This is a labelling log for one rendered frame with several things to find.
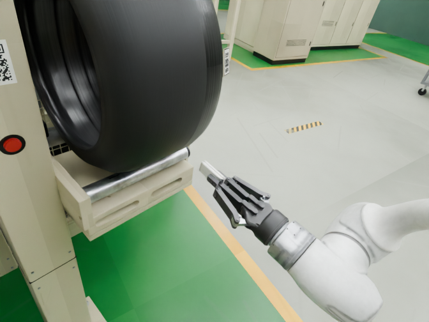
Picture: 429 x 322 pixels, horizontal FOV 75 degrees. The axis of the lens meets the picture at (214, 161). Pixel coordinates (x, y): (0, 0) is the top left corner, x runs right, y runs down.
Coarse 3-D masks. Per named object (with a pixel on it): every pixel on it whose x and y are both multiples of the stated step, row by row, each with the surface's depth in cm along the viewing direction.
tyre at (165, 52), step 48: (48, 0) 76; (96, 0) 45; (144, 0) 47; (192, 0) 54; (48, 48) 83; (96, 48) 48; (144, 48) 47; (192, 48) 54; (48, 96) 78; (96, 96) 94; (144, 96) 50; (192, 96) 58; (96, 144) 62; (144, 144) 58
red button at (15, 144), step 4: (8, 140) 55; (12, 140) 55; (16, 140) 56; (4, 144) 55; (8, 144) 55; (12, 144) 56; (16, 144) 56; (20, 144) 57; (4, 148) 55; (8, 148) 55; (12, 148) 56; (16, 148) 56
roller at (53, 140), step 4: (52, 132) 84; (56, 132) 85; (52, 136) 84; (56, 136) 84; (60, 136) 85; (48, 140) 83; (52, 140) 84; (56, 140) 84; (60, 140) 85; (52, 144) 84; (56, 144) 85
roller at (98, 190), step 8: (176, 152) 86; (184, 152) 88; (160, 160) 82; (168, 160) 83; (176, 160) 86; (144, 168) 78; (152, 168) 80; (160, 168) 82; (112, 176) 73; (120, 176) 74; (128, 176) 75; (136, 176) 76; (144, 176) 79; (96, 184) 70; (104, 184) 71; (112, 184) 72; (120, 184) 73; (128, 184) 75; (88, 192) 68; (96, 192) 69; (104, 192) 70; (112, 192) 73; (96, 200) 70
